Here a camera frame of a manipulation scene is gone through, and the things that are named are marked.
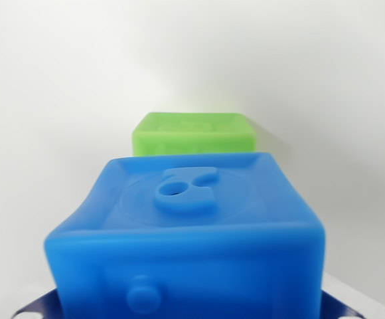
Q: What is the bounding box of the black silver gripper left finger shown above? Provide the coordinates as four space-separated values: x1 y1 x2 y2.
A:
11 287 62 319

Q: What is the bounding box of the black silver gripper right finger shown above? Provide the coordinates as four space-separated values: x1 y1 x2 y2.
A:
320 288 368 319

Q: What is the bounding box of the blue cube with raised dots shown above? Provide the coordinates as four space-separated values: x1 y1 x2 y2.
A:
43 152 327 319

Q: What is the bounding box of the green cube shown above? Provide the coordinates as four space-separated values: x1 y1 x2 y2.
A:
131 111 258 158

